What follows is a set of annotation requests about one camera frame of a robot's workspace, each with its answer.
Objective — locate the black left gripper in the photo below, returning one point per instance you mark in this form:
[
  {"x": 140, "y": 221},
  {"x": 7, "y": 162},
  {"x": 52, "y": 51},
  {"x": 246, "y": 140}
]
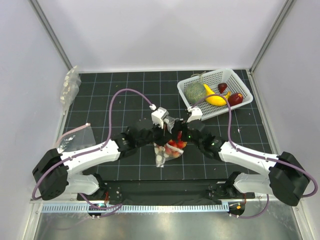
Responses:
[{"x": 165, "y": 136}]

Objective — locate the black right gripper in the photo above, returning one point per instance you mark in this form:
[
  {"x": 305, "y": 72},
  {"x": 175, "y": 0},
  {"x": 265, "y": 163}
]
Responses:
[{"x": 180, "y": 125}]

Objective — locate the clear dotted zip bag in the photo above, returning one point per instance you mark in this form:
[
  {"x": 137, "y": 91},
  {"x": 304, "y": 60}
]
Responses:
[{"x": 158, "y": 150}]

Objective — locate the red lychee cluster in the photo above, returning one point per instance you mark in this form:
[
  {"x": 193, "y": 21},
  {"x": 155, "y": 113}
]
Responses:
[{"x": 174, "y": 148}]

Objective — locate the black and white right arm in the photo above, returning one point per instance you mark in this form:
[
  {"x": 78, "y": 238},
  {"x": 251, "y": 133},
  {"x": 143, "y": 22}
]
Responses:
[{"x": 279, "y": 175}]

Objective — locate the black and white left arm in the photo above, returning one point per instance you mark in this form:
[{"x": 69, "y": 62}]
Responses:
[{"x": 59, "y": 173}]

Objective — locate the clear bag of snacks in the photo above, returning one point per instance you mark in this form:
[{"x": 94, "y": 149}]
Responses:
[{"x": 70, "y": 88}]

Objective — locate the green netted melon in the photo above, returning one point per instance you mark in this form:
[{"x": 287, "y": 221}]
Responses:
[{"x": 194, "y": 92}]

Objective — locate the yellow banana bunch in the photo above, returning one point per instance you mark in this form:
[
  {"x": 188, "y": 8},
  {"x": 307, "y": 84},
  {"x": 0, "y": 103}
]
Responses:
[{"x": 213, "y": 100}]

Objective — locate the small dark red fruit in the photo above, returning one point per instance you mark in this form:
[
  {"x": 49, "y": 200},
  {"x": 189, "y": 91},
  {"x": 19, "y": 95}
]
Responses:
[{"x": 222, "y": 87}]

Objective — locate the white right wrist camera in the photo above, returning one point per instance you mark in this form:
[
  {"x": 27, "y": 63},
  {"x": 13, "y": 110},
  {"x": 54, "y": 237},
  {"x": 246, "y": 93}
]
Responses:
[{"x": 195, "y": 113}]

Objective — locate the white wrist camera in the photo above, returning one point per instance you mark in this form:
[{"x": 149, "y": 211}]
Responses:
[
  {"x": 195, "y": 113},
  {"x": 158, "y": 115}
]

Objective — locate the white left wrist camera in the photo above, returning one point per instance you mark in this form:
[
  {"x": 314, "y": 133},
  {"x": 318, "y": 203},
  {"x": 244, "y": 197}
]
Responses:
[{"x": 158, "y": 115}]

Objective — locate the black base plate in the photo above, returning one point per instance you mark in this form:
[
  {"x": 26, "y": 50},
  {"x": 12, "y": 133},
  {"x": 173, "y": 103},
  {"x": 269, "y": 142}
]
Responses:
[{"x": 194, "y": 192}]

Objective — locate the white slotted cable duct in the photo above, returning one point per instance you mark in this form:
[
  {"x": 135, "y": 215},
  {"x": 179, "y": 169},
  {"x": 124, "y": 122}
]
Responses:
[{"x": 85, "y": 208}]

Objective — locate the aluminium corner post right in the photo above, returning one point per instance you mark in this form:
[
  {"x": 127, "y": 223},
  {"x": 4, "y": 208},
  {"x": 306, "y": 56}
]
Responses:
[{"x": 280, "y": 19}]

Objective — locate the aluminium corner post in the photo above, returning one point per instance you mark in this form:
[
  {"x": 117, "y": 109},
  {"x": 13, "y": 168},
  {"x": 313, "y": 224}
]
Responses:
[
  {"x": 50, "y": 32},
  {"x": 280, "y": 19}
]

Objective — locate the aluminium corner post left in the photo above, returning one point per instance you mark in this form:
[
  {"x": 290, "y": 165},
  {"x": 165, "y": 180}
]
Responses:
[{"x": 50, "y": 32}]

